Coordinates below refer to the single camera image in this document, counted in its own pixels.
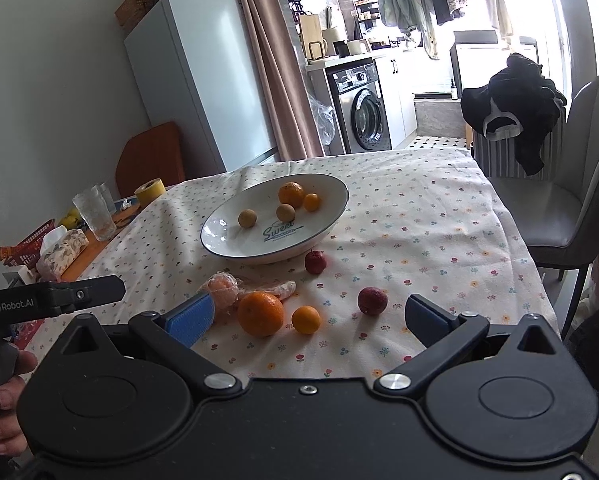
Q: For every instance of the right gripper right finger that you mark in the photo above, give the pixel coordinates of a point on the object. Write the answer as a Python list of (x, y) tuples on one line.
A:
[(508, 393)]

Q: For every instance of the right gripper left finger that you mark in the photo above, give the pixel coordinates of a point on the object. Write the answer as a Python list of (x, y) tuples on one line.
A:
[(165, 382)]

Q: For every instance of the small yellow round fruit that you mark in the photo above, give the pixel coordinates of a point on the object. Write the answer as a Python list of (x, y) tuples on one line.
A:
[(247, 218)]

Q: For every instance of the small tan round fruit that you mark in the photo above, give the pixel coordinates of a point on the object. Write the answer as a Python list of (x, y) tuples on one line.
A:
[(286, 213)]

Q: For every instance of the medium orange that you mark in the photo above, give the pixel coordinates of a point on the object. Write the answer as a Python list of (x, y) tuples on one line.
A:
[(291, 193)]

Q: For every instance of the small orange kumquat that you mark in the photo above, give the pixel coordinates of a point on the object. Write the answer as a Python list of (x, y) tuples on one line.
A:
[(312, 202)]

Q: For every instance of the white kitchen cabinet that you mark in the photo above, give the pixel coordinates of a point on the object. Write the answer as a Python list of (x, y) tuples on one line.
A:
[(418, 95)]

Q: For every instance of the person's left hand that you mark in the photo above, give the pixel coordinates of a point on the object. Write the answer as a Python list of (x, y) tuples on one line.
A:
[(12, 441)]

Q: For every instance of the red snack package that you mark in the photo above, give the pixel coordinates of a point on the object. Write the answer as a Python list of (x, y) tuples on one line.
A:
[(26, 253)]

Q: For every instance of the floral tissue pack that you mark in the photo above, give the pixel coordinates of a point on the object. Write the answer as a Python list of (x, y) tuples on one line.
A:
[(60, 248)]

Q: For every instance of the clear drinking glass front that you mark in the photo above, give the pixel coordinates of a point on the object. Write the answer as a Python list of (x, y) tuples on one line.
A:
[(92, 207)]

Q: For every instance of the clear drinking glass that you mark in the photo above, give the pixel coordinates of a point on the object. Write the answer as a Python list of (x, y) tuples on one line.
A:
[(92, 207), (107, 197)]

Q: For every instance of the plastic-wrapped orange fruit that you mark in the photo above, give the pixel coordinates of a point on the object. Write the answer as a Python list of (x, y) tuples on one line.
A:
[(226, 290)]

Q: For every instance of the clear drinking glass back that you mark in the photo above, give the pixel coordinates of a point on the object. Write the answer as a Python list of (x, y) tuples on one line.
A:
[(107, 197)]

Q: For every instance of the large orange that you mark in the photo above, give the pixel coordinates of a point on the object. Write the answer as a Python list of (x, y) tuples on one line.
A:
[(260, 314)]

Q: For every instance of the red plum near edge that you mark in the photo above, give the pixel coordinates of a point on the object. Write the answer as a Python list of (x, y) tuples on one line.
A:
[(372, 301)]

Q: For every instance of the white ceramic bowl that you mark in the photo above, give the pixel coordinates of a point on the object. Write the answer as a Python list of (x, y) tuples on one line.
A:
[(271, 240)]

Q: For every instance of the grey dining chair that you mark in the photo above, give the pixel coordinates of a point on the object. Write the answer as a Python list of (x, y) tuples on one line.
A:
[(559, 219)]

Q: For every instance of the yellow tape roll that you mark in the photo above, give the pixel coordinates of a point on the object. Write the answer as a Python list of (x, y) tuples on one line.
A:
[(149, 192)]

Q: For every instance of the small orange mandarin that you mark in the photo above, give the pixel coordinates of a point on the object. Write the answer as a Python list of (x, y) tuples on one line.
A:
[(306, 320)]

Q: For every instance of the orange wooden chair back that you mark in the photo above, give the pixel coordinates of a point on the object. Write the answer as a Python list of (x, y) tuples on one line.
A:
[(155, 153)]

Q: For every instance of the dark red plum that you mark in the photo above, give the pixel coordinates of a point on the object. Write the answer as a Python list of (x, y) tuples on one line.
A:
[(315, 262)]

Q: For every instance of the black clothes pile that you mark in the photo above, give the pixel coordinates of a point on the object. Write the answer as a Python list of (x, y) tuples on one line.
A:
[(519, 104)]

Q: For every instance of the white refrigerator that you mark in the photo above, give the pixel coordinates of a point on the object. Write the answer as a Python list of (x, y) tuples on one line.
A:
[(193, 65)]

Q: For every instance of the wicker basket on fridge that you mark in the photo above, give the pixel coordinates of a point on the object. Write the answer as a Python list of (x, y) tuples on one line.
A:
[(131, 12)]

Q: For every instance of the pink curtain left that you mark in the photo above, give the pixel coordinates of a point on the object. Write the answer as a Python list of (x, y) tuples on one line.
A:
[(283, 84)]

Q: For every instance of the clear plastic bag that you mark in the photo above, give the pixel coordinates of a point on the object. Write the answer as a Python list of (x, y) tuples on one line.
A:
[(324, 117)]

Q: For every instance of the grey washing machine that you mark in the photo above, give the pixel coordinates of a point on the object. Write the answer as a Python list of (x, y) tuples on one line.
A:
[(357, 97)]

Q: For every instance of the wooden cutting board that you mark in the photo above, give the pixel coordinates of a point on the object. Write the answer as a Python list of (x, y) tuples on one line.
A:
[(314, 45)]

